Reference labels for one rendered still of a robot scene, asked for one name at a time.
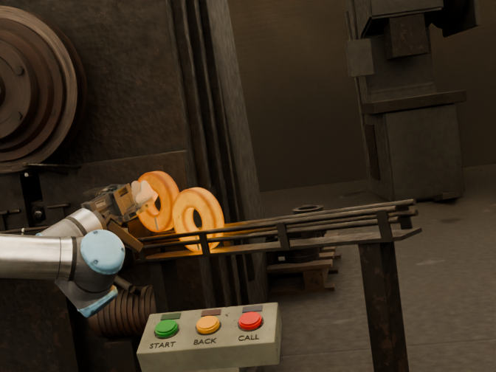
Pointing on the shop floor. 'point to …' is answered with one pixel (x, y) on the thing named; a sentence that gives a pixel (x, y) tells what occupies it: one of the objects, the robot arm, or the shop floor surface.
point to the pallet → (303, 263)
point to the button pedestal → (212, 342)
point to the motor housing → (124, 327)
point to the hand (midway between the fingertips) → (156, 194)
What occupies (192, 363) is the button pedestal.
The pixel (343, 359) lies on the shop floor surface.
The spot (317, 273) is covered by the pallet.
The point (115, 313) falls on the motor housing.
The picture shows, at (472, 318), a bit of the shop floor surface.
